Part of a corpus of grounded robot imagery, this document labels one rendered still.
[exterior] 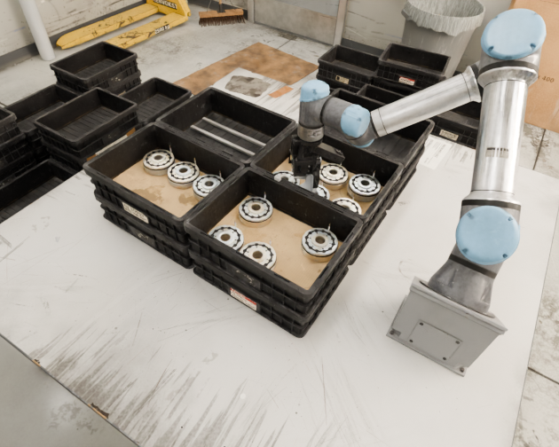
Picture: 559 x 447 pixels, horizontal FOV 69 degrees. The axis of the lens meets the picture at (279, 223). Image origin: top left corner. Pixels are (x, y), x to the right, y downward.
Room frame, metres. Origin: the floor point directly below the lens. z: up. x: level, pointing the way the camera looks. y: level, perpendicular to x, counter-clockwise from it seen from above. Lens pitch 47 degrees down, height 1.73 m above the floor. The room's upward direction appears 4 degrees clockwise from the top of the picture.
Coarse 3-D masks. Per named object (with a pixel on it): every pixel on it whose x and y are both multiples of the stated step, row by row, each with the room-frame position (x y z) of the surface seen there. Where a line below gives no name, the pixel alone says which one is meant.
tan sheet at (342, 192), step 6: (282, 162) 1.12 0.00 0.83; (324, 162) 1.14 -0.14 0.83; (282, 168) 1.09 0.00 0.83; (288, 168) 1.10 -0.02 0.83; (348, 174) 1.08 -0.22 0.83; (354, 174) 1.09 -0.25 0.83; (300, 180) 1.03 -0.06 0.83; (348, 180) 1.05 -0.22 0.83; (330, 192) 0.98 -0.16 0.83; (336, 192) 0.99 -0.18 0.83; (342, 192) 0.99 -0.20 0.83; (348, 192) 0.99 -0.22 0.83; (330, 198) 0.96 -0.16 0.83; (336, 198) 0.96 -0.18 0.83; (348, 198) 0.96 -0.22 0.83; (360, 204) 0.94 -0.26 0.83; (366, 204) 0.94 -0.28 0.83
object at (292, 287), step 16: (240, 176) 0.92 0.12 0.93; (304, 192) 0.87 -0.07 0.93; (336, 208) 0.81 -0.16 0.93; (208, 240) 0.67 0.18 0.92; (352, 240) 0.71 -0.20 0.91; (240, 256) 0.62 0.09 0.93; (336, 256) 0.64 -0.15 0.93; (256, 272) 0.59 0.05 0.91; (272, 272) 0.58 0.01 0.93; (288, 288) 0.54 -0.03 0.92
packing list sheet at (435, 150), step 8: (432, 144) 1.48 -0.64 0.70; (440, 144) 1.48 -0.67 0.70; (448, 144) 1.48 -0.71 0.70; (424, 152) 1.41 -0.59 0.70; (432, 152) 1.42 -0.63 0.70; (440, 152) 1.42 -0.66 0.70; (424, 160) 1.36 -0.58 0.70; (432, 160) 1.36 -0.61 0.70; (440, 160) 1.37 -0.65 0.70; (432, 168) 1.31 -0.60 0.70
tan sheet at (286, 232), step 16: (224, 224) 0.81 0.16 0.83; (240, 224) 0.82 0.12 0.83; (272, 224) 0.83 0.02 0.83; (288, 224) 0.83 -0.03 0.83; (304, 224) 0.83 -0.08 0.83; (256, 240) 0.76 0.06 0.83; (272, 240) 0.76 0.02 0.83; (288, 240) 0.77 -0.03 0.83; (288, 256) 0.71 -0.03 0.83; (304, 256) 0.71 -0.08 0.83; (288, 272) 0.65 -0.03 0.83; (304, 272) 0.66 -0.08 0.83; (320, 272) 0.66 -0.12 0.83; (304, 288) 0.60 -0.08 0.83
